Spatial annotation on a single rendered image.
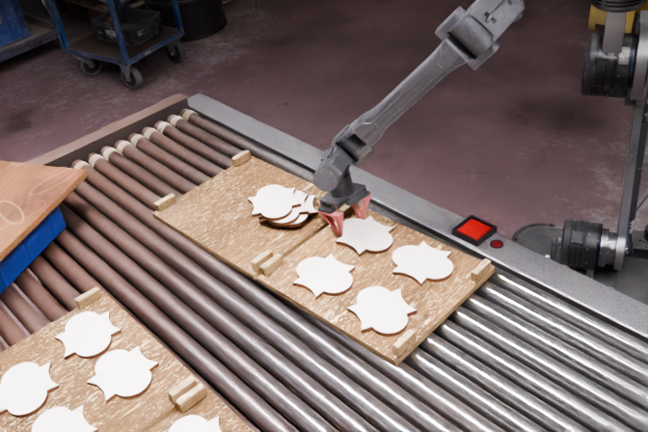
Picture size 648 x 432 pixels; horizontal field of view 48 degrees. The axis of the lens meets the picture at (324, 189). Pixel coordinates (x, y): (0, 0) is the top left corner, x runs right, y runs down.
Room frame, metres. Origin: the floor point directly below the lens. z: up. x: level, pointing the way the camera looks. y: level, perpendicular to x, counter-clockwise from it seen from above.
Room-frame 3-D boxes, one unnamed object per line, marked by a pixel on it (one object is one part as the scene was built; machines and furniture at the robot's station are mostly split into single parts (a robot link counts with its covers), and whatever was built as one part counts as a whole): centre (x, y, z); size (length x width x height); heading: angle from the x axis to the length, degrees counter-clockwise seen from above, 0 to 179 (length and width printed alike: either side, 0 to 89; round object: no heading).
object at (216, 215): (1.56, 0.19, 0.93); 0.41 x 0.35 x 0.02; 42
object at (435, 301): (1.24, -0.09, 0.93); 0.41 x 0.35 x 0.02; 42
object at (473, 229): (1.36, -0.34, 0.92); 0.06 x 0.06 x 0.01; 39
